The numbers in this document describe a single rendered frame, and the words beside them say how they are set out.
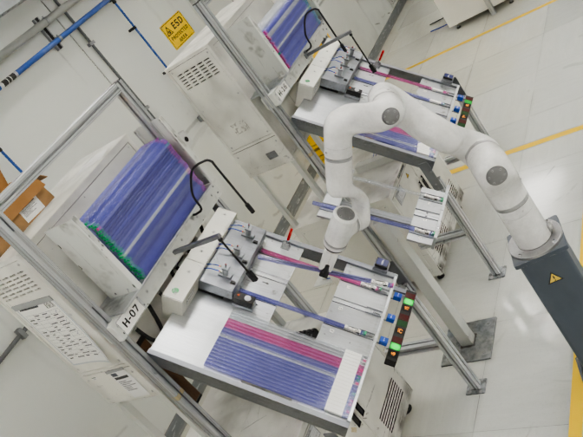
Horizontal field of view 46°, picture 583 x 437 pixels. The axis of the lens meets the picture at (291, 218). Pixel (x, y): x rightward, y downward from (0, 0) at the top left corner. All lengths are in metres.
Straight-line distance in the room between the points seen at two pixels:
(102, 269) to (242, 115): 1.38
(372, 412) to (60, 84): 2.69
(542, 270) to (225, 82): 1.73
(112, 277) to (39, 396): 1.59
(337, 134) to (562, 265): 0.89
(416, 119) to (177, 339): 1.09
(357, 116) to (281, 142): 1.37
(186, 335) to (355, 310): 0.62
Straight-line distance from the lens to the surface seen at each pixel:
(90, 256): 2.32
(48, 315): 2.51
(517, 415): 2.98
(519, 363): 3.15
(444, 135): 2.18
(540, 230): 2.42
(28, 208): 2.61
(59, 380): 3.90
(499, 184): 2.22
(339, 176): 2.19
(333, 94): 3.54
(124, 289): 2.36
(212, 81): 3.40
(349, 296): 2.59
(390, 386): 3.10
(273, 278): 2.60
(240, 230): 2.68
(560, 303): 2.58
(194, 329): 2.45
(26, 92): 4.26
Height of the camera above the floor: 2.15
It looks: 23 degrees down
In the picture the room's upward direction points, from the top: 38 degrees counter-clockwise
